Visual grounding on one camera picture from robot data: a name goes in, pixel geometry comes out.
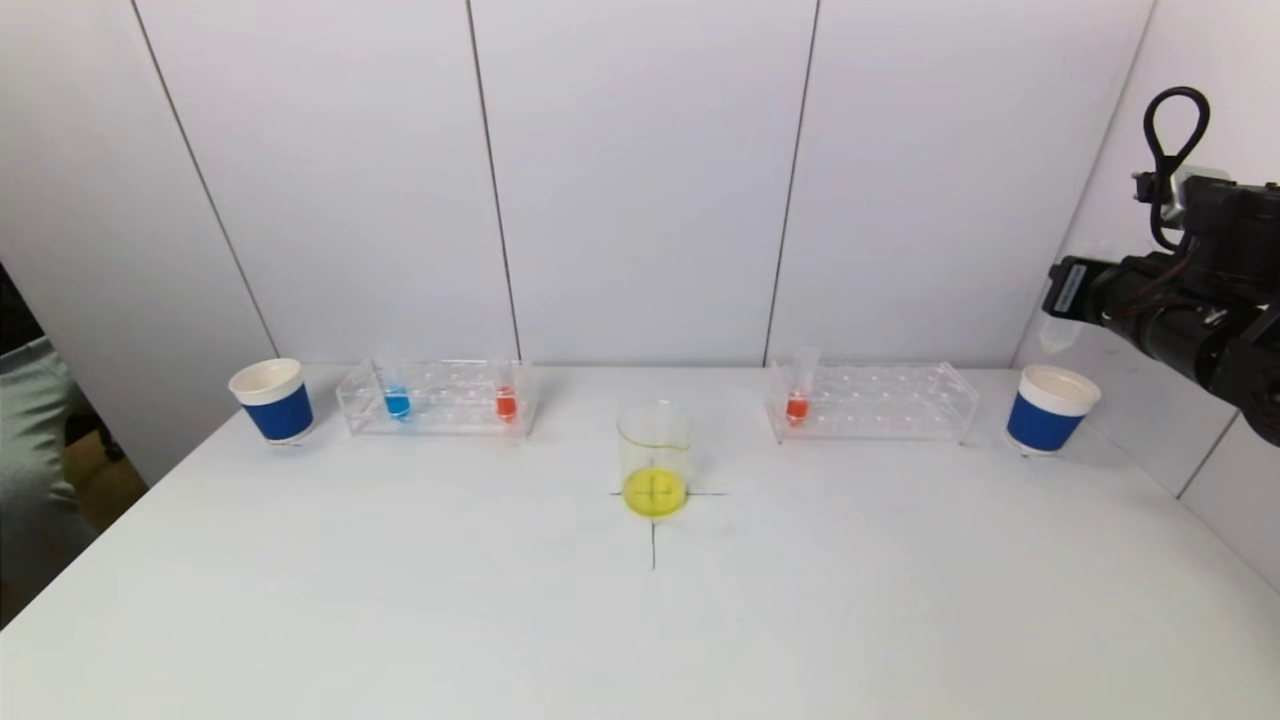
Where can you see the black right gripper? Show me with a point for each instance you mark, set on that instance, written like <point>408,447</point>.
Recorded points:
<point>1067,287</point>

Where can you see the test tube with yellow pigment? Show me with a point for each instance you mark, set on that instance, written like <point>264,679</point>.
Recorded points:
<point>1058,338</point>

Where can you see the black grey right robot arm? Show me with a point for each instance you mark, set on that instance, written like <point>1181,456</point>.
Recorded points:
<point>1255,370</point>

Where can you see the clear acrylic test tube rack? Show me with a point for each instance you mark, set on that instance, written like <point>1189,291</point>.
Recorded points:
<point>880,410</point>
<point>450,410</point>

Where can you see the test tube with red pigment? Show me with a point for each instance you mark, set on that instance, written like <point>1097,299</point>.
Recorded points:
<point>506,403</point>
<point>797,408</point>

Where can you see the clear glass beaker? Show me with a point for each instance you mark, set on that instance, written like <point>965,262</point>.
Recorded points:
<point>655,495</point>

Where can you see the test tube with blue pigment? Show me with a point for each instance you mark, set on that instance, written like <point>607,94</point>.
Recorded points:
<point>397,403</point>

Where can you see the blue white paper cup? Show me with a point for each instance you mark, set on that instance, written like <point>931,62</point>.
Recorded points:
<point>280,415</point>
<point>1040,425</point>

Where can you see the black office chair base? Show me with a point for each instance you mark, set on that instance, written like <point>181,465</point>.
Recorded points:
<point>100,440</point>

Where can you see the seated person in grey trousers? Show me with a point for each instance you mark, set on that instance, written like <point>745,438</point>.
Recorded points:
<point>40,450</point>

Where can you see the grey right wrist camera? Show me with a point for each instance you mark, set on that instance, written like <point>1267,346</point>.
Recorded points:
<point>1200,200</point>

